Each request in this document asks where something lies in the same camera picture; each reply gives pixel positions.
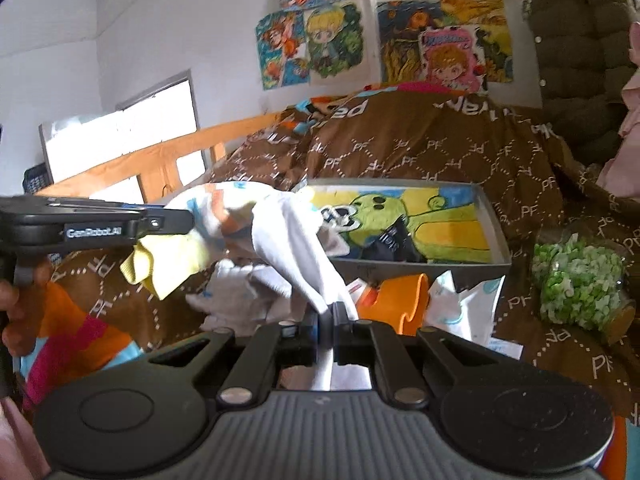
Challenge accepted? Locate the blond boy drawing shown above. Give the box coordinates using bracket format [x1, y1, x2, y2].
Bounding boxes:
[303, 0, 370, 86]

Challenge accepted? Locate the jar of green white candies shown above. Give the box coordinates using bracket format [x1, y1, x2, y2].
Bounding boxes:
[530, 230, 636, 344]

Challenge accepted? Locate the person's left hand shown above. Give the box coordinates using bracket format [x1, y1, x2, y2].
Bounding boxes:
[0, 258, 52, 358]

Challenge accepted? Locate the brown PF patterned blanket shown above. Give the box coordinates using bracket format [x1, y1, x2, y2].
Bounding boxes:
[51, 90, 639, 419]

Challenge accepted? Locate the black plastic crate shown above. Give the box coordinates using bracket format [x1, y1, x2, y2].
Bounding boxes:
[22, 162, 53, 195]

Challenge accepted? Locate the pink garment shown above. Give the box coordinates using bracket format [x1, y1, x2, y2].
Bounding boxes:
[597, 22, 640, 202]

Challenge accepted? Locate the orange haired girl drawing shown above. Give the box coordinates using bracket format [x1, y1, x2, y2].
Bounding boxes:
[255, 11, 310, 90]

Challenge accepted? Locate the grey tray with painted bottom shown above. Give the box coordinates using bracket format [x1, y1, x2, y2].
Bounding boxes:
[294, 178, 511, 290]

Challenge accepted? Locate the orange felt piece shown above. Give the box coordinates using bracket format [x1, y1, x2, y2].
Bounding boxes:
[356, 274, 430, 336]

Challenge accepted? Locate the window with grey frame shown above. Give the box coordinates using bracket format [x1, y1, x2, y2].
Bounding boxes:
[39, 70, 200, 191]

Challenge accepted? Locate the white towel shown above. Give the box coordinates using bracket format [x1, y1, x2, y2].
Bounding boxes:
[186, 259, 306, 337]

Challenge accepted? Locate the white striped colourful cloth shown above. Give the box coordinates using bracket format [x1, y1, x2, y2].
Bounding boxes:
[120, 181, 359, 321]

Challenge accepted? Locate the black patterned sock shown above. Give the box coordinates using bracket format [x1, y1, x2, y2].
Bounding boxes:
[360, 216, 426, 263]

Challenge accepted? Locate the pink anime girl drawing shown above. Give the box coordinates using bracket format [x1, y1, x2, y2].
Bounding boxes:
[419, 25, 488, 93]

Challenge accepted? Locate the dark olive quilted jacket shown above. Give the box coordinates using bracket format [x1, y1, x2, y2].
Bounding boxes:
[528, 0, 639, 165]

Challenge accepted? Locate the starry night style painting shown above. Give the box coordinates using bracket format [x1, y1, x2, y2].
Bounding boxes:
[375, 0, 514, 93]

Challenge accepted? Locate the orange pink teal striped cloth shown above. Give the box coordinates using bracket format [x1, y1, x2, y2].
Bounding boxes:
[18, 283, 143, 411]

